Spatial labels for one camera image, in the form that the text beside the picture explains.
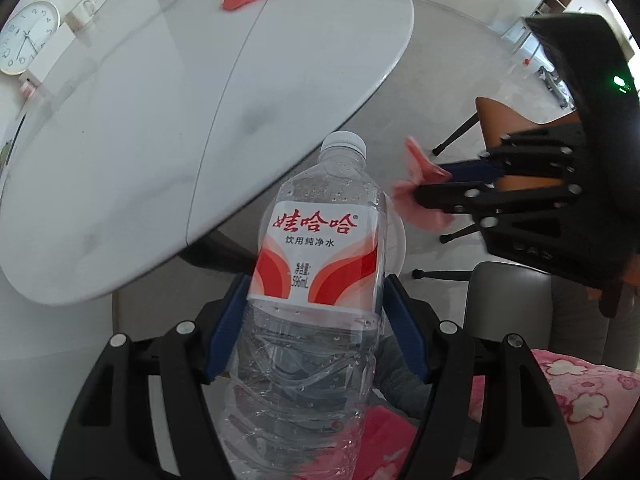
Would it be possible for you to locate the white round trash bin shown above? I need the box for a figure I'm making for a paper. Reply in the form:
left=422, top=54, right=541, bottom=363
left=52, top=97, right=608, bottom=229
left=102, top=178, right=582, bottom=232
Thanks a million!
left=256, top=200, right=407, bottom=281

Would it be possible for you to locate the white printed poster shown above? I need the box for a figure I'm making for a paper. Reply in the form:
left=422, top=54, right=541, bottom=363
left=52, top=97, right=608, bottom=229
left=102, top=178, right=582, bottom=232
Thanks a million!
left=0, top=110, right=26, bottom=171

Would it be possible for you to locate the pink wrapper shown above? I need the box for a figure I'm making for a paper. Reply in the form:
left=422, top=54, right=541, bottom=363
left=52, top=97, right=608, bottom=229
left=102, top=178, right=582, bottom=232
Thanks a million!
left=392, top=136, right=456, bottom=234

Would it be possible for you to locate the person's right hand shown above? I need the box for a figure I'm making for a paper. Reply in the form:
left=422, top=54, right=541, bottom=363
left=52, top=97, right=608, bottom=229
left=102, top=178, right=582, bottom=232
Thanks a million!
left=587, top=260, right=640, bottom=309

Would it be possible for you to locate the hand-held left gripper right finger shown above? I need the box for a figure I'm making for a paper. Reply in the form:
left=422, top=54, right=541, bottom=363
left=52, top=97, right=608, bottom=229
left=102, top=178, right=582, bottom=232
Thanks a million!
left=382, top=274, right=581, bottom=480

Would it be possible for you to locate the pink floral garment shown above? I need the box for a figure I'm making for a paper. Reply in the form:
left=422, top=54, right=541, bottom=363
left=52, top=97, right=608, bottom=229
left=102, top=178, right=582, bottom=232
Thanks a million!
left=357, top=347, right=640, bottom=480

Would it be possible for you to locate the white mug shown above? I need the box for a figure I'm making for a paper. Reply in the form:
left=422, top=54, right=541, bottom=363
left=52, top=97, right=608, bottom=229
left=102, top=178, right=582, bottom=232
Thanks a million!
left=64, top=0, right=99, bottom=34

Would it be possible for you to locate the clear plastic water bottle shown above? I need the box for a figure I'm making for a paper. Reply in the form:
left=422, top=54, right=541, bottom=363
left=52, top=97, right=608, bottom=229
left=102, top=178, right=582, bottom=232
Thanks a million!
left=220, top=131, right=389, bottom=480

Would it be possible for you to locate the brown chair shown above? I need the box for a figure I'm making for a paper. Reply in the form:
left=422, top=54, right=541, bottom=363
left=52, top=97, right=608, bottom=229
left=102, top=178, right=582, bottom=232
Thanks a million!
left=432, top=96, right=584, bottom=246

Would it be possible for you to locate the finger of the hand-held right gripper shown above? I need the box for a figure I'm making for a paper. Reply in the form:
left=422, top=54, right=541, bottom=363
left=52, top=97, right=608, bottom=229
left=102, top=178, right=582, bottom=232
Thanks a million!
left=415, top=182, right=585, bottom=229
left=439, top=127, right=584, bottom=182

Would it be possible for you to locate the grey chair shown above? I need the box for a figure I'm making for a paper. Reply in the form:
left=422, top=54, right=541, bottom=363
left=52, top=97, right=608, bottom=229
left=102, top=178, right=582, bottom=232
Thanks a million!
left=412, top=260, right=612, bottom=367

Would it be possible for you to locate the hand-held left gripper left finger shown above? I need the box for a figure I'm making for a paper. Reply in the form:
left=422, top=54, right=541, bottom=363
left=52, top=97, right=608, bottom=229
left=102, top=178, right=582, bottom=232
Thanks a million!
left=50, top=274, right=251, bottom=480

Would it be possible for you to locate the round white wall clock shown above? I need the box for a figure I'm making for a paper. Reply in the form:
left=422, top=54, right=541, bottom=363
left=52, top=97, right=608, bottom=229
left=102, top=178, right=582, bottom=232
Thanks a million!
left=0, top=1, right=61, bottom=76

